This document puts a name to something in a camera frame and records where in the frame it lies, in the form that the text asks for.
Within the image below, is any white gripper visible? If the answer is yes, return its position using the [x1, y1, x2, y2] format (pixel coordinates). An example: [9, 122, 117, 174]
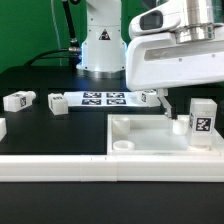
[126, 29, 224, 120]

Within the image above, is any white square tabletop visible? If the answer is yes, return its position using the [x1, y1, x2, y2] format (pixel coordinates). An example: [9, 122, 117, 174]
[107, 114, 224, 157]

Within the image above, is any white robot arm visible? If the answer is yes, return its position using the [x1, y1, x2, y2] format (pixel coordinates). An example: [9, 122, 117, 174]
[77, 0, 224, 91]

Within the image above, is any white fiducial marker sheet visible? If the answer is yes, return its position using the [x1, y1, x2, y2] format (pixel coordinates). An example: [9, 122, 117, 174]
[64, 91, 142, 107]

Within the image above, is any white obstacle right bar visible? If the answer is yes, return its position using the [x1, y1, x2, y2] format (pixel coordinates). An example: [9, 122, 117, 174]
[213, 130, 224, 154]

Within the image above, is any white obstacle bar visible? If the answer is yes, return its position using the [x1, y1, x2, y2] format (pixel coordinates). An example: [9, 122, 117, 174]
[213, 130, 224, 154]
[0, 155, 224, 182]
[0, 118, 7, 141]

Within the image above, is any white obstacle front bar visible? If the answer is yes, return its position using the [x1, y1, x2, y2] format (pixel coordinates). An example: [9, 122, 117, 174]
[0, 155, 224, 182]

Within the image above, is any white obstacle left bar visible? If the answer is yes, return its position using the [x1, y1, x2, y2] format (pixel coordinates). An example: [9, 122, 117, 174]
[0, 118, 7, 141]

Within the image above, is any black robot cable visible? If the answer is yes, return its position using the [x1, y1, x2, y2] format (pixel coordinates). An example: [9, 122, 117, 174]
[23, 0, 82, 67]

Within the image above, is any grey thin cable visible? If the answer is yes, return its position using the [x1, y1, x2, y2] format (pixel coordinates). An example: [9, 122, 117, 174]
[50, 0, 64, 67]

